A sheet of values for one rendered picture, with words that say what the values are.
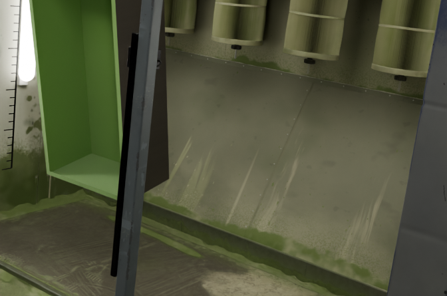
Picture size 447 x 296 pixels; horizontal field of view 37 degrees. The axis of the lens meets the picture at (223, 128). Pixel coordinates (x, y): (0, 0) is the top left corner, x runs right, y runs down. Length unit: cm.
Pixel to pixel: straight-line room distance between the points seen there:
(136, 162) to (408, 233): 88
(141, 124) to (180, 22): 245
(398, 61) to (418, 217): 168
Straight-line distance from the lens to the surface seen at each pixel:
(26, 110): 439
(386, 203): 384
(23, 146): 444
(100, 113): 397
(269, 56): 449
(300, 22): 390
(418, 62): 369
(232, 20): 420
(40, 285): 360
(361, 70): 418
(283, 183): 408
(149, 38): 214
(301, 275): 390
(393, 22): 369
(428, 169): 207
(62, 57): 382
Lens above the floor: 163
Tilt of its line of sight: 12 degrees down
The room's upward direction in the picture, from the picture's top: 7 degrees clockwise
